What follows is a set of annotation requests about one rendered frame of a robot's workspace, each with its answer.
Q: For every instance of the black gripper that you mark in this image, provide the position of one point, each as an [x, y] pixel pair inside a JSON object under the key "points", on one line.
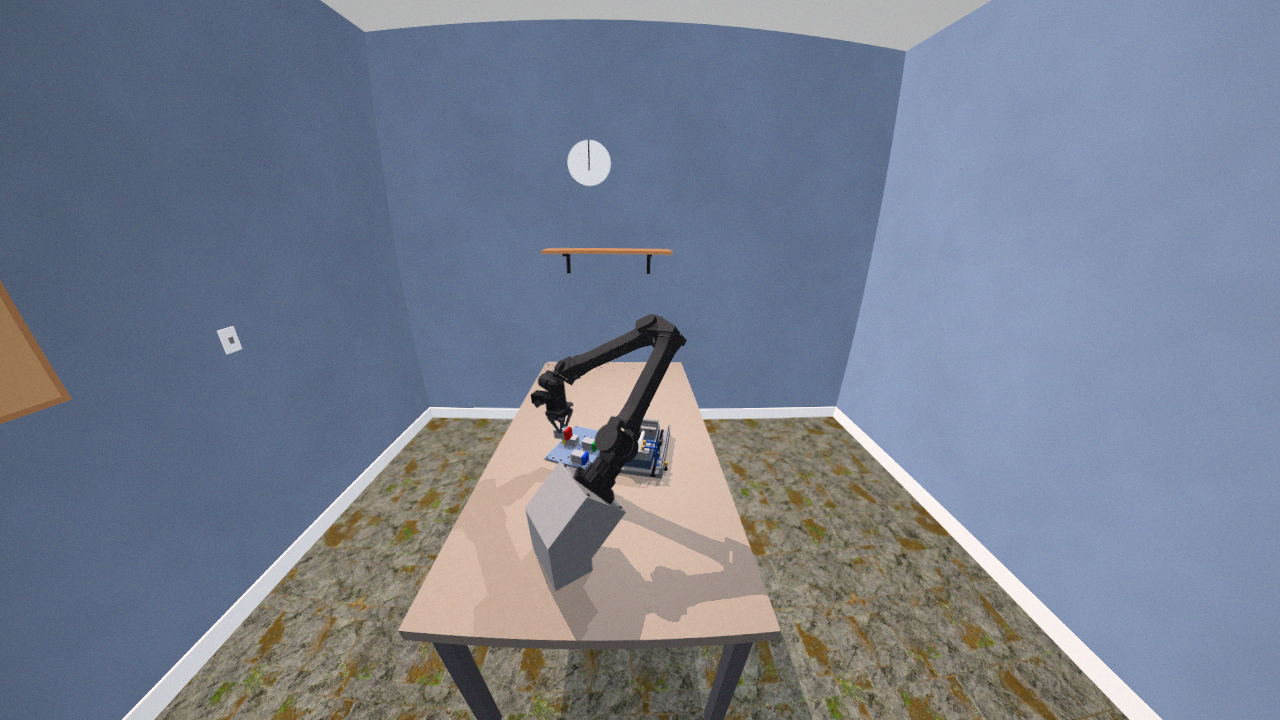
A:
{"points": [[562, 409]]}

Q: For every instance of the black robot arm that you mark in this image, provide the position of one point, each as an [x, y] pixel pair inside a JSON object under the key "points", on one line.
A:
{"points": [[617, 446]]}

